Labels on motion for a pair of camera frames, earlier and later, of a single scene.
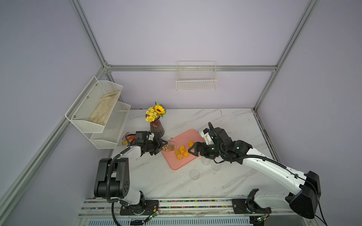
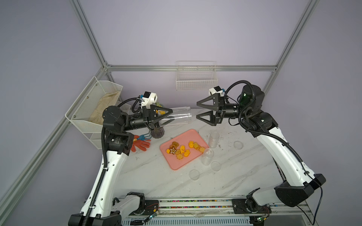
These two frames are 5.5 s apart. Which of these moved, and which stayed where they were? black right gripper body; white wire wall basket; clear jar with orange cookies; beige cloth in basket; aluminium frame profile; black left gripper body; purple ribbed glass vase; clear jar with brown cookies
Moved: black left gripper body; black right gripper body; clear jar with brown cookies
Stayed: aluminium frame profile; clear jar with orange cookies; purple ribbed glass vase; white wire wall basket; beige cloth in basket
